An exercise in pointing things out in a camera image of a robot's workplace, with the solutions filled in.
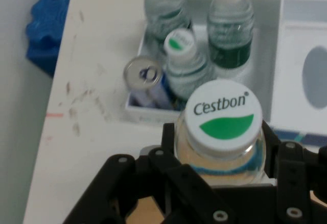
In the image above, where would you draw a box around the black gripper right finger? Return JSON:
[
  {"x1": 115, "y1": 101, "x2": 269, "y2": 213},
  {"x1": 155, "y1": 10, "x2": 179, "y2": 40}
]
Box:
[{"x1": 262, "y1": 120, "x2": 327, "y2": 224}]

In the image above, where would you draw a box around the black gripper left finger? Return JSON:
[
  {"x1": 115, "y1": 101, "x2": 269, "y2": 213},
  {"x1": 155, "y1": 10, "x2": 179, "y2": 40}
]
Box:
[{"x1": 62, "y1": 123, "x2": 236, "y2": 224}]

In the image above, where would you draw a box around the green label water bottle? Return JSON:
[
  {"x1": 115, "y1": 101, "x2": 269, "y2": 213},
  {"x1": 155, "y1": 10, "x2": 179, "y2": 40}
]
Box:
[
  {"x1": 163, "y1": 29, "x2": 218, "y2": 103},
  {"x1": 142, "y1": 0, "x2": 193, "y2": 56},
  {"x1": 206, "y1": 0, "x2": 255, "y2": 69},
  {"x1": 173, "y1": 80, "x2": 278, "y2": 187}
]

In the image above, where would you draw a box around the silver purple drink can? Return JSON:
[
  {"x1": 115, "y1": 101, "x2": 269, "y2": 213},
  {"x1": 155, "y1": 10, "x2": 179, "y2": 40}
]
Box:
[{"x1": 124, "y1": 57, "x2": 177, "y2": 110}]

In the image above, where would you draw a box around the white box with blue front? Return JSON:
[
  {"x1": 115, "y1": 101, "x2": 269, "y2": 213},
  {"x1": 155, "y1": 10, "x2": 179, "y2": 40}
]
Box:
[{"x1": 124, "y1": 0, "x2": 327, "y2": 148}]

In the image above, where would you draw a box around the dark blue foam mat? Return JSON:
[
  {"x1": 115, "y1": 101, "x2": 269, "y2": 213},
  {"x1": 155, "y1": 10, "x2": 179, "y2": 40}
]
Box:
[{"x1": 25, "y1": 0, "x2": 73, "y2": 78}]

